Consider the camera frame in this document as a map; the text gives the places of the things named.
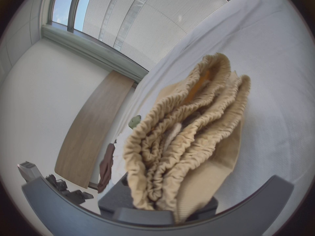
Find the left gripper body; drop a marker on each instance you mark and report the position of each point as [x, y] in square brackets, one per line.
[78, 197]

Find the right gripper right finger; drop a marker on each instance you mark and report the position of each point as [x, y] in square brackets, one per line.
[206, 205]

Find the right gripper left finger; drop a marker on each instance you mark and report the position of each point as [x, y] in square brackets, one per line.
[114, 198]

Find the tan shorts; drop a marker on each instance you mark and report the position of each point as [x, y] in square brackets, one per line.
[182, 144]

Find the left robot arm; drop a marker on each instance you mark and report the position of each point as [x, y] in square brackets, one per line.
[29, 171]

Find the brown garment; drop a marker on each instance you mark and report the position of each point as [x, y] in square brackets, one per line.
[107, 168]

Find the green garment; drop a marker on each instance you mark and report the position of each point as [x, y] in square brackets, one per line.
[135, 122]

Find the window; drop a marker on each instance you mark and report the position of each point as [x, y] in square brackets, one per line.
[147, 21]

